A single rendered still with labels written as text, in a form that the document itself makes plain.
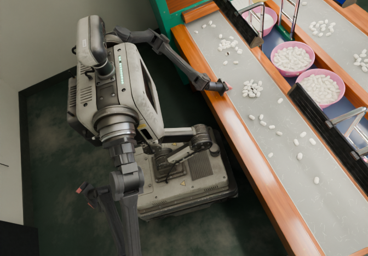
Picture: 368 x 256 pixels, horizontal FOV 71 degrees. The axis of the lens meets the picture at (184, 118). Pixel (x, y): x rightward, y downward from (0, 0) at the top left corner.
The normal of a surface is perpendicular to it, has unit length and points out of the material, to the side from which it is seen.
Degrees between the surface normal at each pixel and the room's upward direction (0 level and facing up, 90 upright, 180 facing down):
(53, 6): 90
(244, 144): 0
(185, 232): 0
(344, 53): 0
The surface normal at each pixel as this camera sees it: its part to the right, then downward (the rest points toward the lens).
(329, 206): -0.21, -0.50
